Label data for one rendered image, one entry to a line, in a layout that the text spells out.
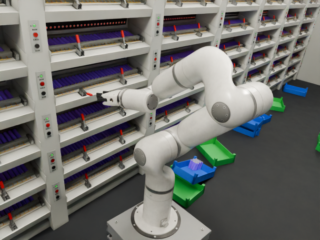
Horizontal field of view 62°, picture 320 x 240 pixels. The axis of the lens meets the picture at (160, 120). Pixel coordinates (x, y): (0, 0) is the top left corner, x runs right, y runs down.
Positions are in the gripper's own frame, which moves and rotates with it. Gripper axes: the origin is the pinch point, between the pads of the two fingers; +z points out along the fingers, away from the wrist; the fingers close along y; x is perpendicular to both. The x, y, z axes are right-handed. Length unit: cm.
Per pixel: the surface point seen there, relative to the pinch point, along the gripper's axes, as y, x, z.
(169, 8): 59, 36, 5
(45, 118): -21.9, -6.5, 15.6
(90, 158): 2.0, -40.0, 26.5
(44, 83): -20.0, 9.1, 11.5
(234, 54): 154, -2, 16
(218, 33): 120, 18, 10
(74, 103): -6.3, -3.8, 15.8
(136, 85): 35.3, -4.0, 16.1
